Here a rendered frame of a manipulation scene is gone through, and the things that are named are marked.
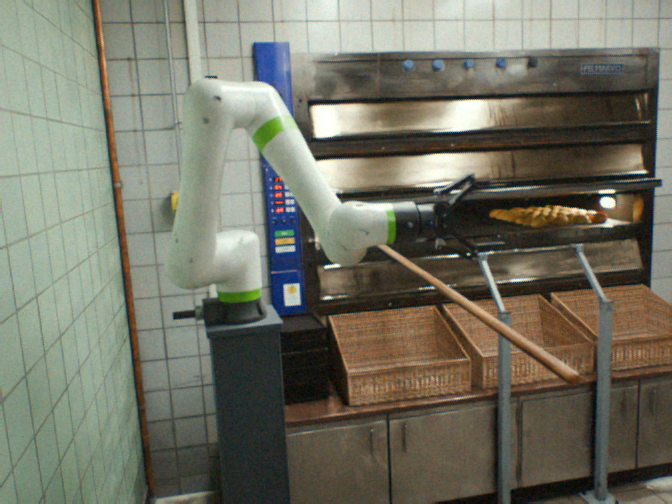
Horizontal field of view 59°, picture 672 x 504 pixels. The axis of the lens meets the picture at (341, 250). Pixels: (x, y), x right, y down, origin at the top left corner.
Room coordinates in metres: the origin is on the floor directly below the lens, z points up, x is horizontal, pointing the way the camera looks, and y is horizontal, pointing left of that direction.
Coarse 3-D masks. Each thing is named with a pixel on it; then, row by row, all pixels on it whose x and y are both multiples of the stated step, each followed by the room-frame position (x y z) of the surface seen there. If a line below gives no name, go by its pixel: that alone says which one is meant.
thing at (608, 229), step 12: (576, 228) 3.13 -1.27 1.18; (588, 228) 3.12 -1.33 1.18; (600, 228) 3.13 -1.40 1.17; (612, 228) 3.14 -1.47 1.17; (624, 228) 3.16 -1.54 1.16; (636, 228) 3.17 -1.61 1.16; (420, 240) 2.98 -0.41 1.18; (432, 240) 2.97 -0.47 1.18; (444, 240) 2.97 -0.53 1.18; (456, 240) 2.98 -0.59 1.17; (468, 240) 2.99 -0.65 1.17; (480, 240) 3.00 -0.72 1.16; (492, 240) 3.01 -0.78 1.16; (504, 240) 3.03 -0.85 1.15; (516, 240) 3.04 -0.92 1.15; (324, 252) 2.85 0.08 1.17; (372, 252) 2.89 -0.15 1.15
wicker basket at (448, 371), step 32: (352, 320) 2.83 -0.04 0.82; (384, 320) 2.86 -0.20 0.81; (416, 320) 2.88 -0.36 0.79; (352, 352) 2.79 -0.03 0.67; (384, 352) 2.81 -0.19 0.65; (416, 352) 2.84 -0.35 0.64; (448, 352) 2.71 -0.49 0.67; (352, 384) 2.37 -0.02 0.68; (384, 384) 2.39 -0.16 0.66; (416, 384) 2.54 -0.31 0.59; (448, 384) 2.44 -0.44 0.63
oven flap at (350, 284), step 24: (600, 240) 3.17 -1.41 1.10; (624, 240) 3.19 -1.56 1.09; (432, 264) 2.97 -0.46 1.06; (456, 264) 2.99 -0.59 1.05; (480, 264) 3.01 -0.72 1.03; (504, 264) 3.03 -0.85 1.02; (528, 264) 3.05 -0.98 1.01; (552, 264) 3.08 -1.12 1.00; (576, 264) 3.10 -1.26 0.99; (600, 264) 3.12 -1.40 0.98; (624, 264) 3.14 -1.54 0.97; (336, 288) 2.85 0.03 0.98; (360, 288) 2.87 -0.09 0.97; (384, 288) 2.89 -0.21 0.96; (408, 288) 2.91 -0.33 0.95; (432, 288) 2.90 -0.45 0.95; (456, 288) 2.95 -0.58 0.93
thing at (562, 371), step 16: (400, 256) 2.45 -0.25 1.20; (416, 272) 2.19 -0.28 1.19; (448, 288) 1.89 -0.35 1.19; (464, 304) 1.73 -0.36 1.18; (496, 320) 1.54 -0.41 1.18; (512, 336) 1.42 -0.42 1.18; (528, 352) 1.33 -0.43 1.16; (544, 352) 1.29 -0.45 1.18; (560, 368) 1.20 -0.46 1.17; (576, 384) 1.17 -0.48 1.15
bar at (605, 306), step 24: (360, 264) 2.50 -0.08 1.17; (384, 264) 2.52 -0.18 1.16; (600, 288) 2.54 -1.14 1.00; (504, 312) 2.39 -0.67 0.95; (600, 312) 2.50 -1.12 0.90; (600, 336) 2.49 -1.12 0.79; (504, 360) 2.38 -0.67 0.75; (600, 360) 2.49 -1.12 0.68; (504, 384) 2.38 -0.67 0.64; (600, 384) 2.48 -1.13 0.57; (504, 408) 2.38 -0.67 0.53; (600, 408) 2.48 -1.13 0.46; (504, 432) 2.38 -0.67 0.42; (600, 432) 2.47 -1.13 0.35; (504, 456) 2.38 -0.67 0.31; (600, 456) 2.47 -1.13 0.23; (504, 480) 2.38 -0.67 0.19; (600, 480) 2.47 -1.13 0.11
